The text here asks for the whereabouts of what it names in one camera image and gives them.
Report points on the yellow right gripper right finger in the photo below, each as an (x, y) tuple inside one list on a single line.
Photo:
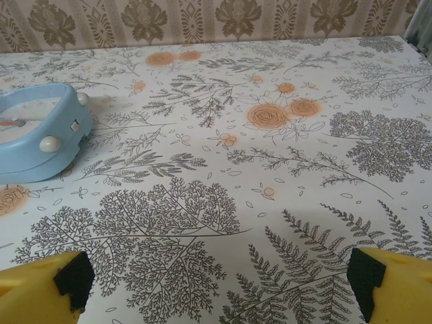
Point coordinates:
[(401, 290)]

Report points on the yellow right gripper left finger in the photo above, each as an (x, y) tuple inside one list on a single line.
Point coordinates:
[(30, 290)]

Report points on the aluminium right corner post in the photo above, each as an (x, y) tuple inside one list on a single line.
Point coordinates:
[(418, 23)]

